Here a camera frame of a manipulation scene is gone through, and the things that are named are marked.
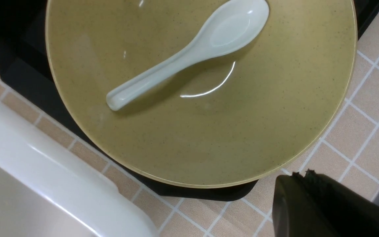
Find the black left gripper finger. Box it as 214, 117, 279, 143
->
272, 170, 379, 237

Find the tan noodle bowl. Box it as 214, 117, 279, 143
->
45, 0, 357, 188

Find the white ceramic soup spoon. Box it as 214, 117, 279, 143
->
106, 0, 269, 111

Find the beige checked tablecloth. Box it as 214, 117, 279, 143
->
0, 12, 379, 237

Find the large white plastic tub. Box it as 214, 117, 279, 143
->
0, 102, 159, 237

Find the black plastic serving tray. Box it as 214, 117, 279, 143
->
0, 0, 379, 201

